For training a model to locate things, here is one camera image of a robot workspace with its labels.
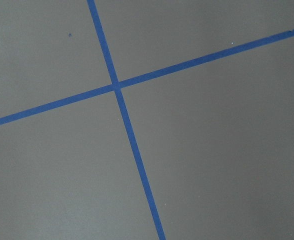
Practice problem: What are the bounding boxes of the brown table mat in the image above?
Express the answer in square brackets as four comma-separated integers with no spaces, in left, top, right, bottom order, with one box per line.
[0,0,294,240]

